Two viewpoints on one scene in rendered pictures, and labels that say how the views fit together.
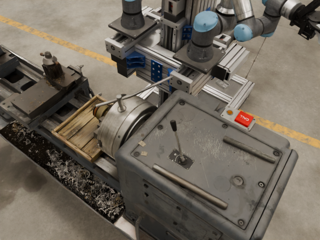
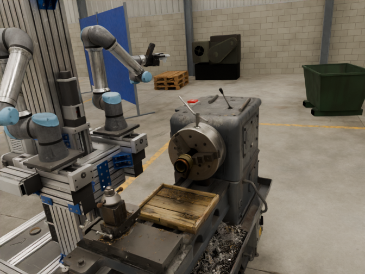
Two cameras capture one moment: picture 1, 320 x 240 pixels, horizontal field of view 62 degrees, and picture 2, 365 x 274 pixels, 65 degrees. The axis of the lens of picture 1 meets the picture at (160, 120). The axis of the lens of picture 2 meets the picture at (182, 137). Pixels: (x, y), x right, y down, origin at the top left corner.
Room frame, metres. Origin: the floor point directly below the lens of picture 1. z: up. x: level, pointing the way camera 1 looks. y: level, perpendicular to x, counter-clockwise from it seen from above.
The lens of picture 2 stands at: (0.95, 1.66, 1.74)
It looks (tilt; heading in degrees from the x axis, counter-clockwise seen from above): 20 degrees down; 266
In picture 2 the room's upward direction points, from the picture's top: 4 degrees counter-clockwise
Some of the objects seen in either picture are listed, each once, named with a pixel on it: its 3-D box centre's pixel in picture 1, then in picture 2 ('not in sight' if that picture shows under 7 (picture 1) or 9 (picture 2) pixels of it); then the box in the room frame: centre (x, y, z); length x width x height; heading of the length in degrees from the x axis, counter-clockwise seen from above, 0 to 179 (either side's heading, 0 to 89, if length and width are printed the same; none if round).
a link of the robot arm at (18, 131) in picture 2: not in sight; (12, 87); (1.66, 0.17, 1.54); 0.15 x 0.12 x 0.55; 167
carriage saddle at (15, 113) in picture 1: (45, 92); (126, 258); (1.14, 0.72, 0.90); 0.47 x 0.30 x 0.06; 147
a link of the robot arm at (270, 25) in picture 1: (266, 24); (135, 75); (1.09, -0.45, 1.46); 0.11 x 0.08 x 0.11; 124
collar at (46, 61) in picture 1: (49, 58); (110, 197); (1.18, 0.64, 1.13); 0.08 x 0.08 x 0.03
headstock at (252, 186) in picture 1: (201, 171); (218, 132); (0.56, -0.19, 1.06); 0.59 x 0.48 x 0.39; 57
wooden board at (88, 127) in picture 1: (94, 125); (176, 205); (0.91, 0.37, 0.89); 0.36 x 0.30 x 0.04; 147
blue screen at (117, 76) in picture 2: not in sight; (104, 58); (2.30, -6.52, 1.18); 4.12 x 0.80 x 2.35; 115
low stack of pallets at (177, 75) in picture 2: not in sight; (171, 80); (0.43, -8.06, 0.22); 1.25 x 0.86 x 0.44; 67
